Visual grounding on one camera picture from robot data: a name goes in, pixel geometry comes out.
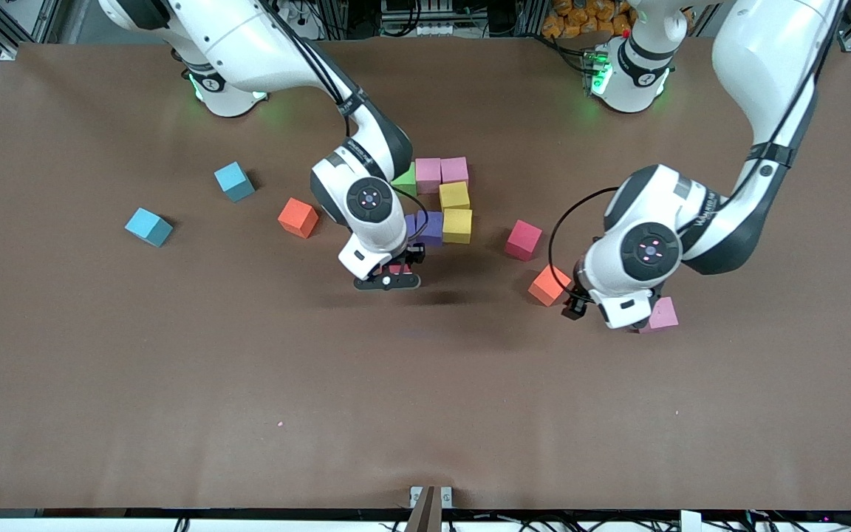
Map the aluminium frame post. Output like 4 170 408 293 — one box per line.
320 0 352 39
516 0 550 38

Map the metal table edge bracket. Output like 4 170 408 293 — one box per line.
409 485 454 511

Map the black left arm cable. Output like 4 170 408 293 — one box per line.
548 0 844 300

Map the orange foam cube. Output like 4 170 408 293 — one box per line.
528 265 573 308
277 197 321 240

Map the yellow foam cube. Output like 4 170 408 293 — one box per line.
442 209 473 245
439 181 471 214

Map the white electronics box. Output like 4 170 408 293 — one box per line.
380 0 457 38

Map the orange snack bag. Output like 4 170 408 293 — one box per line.
541 0 633 39

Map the green foam cube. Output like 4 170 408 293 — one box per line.
392 163 418 198

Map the light blue foam cube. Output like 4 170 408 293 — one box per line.
213 161 256 203
124 207 174 248

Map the brown strip under bracket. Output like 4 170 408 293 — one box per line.
403 486 445 532

